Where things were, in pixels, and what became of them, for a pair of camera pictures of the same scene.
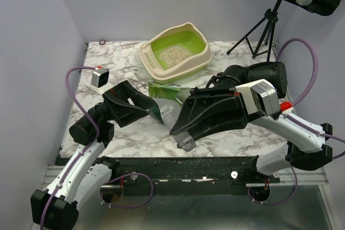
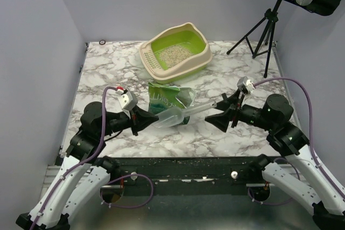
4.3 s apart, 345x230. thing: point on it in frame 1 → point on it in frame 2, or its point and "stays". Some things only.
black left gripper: x=122 y=116 → x=140 y=119
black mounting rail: x=188 y=175 stays
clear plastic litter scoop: x=184 y=140 → x=173 y=116
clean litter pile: x=173 y=54 stays
